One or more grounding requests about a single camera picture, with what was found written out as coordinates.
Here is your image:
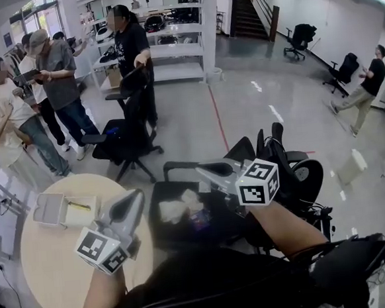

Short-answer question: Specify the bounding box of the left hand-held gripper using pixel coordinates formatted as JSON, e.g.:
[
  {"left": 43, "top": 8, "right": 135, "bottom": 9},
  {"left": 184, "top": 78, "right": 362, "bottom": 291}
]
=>
[{"left": 69, "top": 187, "right": 152, "bottom": 278}]

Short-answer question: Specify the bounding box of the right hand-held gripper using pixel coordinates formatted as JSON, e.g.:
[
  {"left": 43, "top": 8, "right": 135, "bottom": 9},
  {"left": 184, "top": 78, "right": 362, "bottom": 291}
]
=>
[{"left": 194, "top": 154, "right": 282, "bottom": 212}]

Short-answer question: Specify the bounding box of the person's right forearm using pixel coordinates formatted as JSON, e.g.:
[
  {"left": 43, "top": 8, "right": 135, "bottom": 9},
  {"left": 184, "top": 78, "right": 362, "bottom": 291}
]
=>
[{"left": 247, "top": 195, "right": 331, "bottom": 263}]

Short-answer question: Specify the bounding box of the person's left forearm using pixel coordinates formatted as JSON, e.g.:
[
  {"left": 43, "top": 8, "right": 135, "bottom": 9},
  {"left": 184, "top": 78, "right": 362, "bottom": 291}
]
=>
[{"left": 77, "top": 264, "right": 130, "bottom": 308}]

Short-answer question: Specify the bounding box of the purple packet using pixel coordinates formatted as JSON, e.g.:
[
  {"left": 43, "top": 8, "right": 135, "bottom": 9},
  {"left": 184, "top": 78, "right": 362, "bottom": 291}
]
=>
[{"left": 188, "top": 207, "right": 215, "bottom": 232}]

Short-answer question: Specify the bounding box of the white crumpled cloth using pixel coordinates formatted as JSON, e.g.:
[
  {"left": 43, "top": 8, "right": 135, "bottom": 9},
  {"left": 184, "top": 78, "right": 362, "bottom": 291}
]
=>
[{"left": 156, "top": 187, "right": 205, "bottom": 226}]

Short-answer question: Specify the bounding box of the black sled-base chair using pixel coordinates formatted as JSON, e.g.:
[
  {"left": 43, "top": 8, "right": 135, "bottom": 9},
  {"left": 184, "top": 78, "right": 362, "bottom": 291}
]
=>
[{"left": 145, "top": 154, "right": 254, "bottom": 254}]

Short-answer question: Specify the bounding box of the black headrest office chair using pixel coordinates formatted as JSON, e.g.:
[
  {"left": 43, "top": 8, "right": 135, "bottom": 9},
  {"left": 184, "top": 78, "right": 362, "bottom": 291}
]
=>
[{"left": 222, "top": 117, "right": 337, "bottom": 258}]

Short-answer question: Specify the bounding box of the round beige table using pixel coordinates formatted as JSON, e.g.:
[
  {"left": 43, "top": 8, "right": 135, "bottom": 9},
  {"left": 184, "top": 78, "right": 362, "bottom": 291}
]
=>
[{"left": 14, "top": 168, "right": 159, "bottom": 308}]

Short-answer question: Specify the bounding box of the small white bin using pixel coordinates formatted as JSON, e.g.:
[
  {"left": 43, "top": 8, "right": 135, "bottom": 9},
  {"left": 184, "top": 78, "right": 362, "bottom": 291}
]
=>
[{"left": 210, "top": 66, "right": 224, "bottom": 83}]

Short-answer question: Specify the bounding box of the person's black shirt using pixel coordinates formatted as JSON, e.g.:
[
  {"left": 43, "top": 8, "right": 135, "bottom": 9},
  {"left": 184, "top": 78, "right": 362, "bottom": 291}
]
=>
[{"left": 71, "top": 235, "right": 372, "bottom": 308}]

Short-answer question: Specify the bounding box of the white trash bin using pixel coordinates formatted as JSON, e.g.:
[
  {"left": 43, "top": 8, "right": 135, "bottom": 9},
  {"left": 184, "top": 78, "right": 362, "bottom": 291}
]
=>
[{"left": 333, "top": 147, "right": 370, "bottom": 186}]

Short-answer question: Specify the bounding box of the white shelving unit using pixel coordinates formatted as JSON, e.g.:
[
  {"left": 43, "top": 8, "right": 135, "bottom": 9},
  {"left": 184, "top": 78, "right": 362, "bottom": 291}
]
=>
[{"left": 77, "top": 0, "right": 225, "bottom": 93}]

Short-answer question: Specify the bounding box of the cardboard box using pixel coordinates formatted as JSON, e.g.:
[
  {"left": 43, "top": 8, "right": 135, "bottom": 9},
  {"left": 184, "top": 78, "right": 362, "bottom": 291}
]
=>
[{"left": 105, "top": 63, "right": 124, "bottom": 90}]

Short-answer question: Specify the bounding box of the black armband device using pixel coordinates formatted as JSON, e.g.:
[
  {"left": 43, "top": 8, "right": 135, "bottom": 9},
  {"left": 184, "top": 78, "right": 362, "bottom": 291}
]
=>
[{"left": 304, "top": 232, "right": 385, "bottom": 295}]

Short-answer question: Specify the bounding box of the black office chair with jacket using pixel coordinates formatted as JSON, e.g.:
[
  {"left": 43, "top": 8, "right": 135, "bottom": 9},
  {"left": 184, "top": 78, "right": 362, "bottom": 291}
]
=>
[{"left": 280, "top": 22, "right": 321, "bottom": 63}]

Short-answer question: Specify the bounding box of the dark staircase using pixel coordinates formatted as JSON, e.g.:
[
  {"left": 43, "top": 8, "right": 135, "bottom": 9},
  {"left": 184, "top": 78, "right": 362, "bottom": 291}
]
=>
[{"left": 226, "top": 0, "right": 283, "bottom": 45}]

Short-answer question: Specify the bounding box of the black helmet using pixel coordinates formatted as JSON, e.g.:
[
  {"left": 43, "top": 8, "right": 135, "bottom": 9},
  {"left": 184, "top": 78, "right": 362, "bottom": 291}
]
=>
[{"left": 143, "top": 14, "right": 167, "bottom": 34}]

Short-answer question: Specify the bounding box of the black tablet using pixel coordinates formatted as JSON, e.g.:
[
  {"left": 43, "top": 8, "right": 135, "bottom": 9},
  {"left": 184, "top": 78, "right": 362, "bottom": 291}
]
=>
[{"left": 12, "top": 68, "right": 44, "bottom": 84}]

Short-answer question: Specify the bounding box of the white helmet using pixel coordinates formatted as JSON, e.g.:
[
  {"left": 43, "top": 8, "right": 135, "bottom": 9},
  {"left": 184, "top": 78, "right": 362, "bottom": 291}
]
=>
[{"left": 94, "top": 25, "right": 117, "bottom": 45}]

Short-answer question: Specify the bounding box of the large window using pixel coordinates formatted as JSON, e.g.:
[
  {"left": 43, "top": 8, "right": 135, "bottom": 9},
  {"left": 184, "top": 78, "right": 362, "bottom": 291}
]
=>
[{"left": 7, "top": 0, "right": 62, "bottom": 40}]

